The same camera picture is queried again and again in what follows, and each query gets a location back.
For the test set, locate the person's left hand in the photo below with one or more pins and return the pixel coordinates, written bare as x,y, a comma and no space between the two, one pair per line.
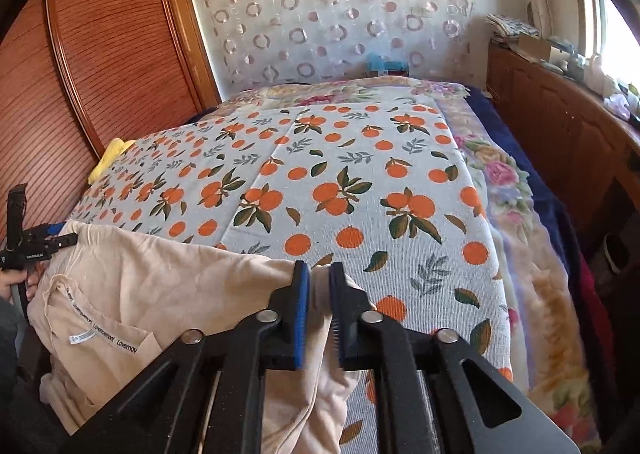
30,278

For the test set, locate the cardboard box on cabinet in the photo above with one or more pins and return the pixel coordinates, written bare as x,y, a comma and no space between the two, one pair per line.
533,49

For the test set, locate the window with wooden frame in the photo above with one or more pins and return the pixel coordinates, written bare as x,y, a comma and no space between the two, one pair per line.
603,31

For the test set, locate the blue box at headboard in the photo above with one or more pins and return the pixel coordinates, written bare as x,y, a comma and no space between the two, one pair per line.
378,66

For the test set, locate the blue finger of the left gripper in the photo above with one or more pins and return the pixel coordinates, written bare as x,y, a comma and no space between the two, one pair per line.
55,228

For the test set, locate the folded patterned cloth stack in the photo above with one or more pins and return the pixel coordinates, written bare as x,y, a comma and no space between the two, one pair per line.
510,28

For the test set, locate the orange print white blanket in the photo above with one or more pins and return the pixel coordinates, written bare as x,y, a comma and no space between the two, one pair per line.
195,226

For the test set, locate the circle pattern sheer curtain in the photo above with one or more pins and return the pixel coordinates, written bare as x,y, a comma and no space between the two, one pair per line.
255,43

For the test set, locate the beige printed t-shirt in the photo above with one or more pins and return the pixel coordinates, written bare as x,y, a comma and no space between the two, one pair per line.
106,307

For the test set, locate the wooden low cabinet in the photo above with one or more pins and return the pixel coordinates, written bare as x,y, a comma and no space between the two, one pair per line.
588,158

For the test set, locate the brown louvered wardrobe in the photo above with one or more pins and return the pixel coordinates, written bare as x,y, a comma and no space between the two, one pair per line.
76,74

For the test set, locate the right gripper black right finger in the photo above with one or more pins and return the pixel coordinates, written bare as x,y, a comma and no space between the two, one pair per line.
434,393

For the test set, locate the pink bottle on sill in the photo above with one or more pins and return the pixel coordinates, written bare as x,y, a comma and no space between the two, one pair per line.
593,74

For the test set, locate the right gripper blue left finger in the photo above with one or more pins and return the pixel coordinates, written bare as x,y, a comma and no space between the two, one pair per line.
206,393

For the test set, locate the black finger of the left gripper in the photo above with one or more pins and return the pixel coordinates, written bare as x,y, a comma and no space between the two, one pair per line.
62,241

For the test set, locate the crumpled lilac plastic bag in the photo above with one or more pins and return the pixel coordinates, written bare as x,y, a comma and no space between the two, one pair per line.
618,106

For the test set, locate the floral bed quilt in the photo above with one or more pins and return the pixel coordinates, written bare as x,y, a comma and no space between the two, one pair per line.
505,213

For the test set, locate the yellow plush toy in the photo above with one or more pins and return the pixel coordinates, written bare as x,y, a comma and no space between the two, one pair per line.
112,152

